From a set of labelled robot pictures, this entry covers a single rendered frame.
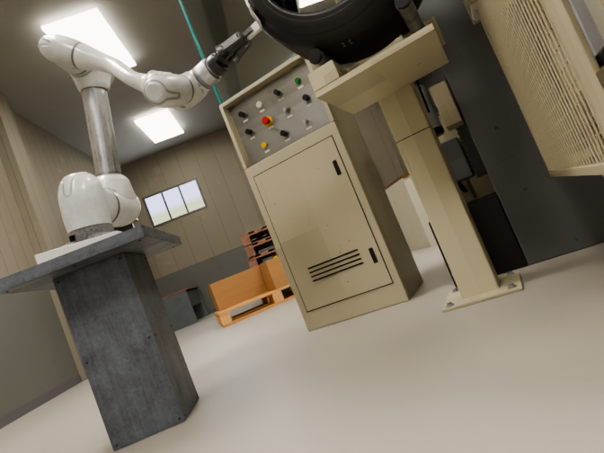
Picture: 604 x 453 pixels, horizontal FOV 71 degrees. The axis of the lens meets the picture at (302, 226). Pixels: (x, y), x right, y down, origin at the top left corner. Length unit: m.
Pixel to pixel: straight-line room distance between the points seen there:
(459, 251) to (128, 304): 1.16
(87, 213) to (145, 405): 0.70
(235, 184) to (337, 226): 7.45
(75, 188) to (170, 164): 8.04
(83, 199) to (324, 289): 1.13
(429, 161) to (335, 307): 0.90
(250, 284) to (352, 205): 3.13
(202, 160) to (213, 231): 1.58
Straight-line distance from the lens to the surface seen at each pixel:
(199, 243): 9.34
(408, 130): 1.61
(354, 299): 2.08
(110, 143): 1.97
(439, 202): 1.58
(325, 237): 2.06
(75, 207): 1.71
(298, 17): 1.38
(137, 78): 1.61
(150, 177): 9.78
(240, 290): 4.96
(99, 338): 1.63
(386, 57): 1.29
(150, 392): 1.61
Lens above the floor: 0.36
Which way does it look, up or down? 4 degrees up
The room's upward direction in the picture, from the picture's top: 22 degrees counter-clockwise
